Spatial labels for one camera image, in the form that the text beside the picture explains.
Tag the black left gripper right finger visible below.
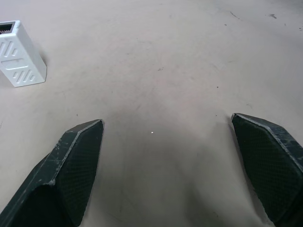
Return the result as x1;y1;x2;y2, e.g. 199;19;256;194
231;113;303;227

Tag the white ethernet adapter box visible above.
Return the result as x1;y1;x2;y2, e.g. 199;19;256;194
0;20;49;88

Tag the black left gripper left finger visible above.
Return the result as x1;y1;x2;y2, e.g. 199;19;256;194
0;119;105;227

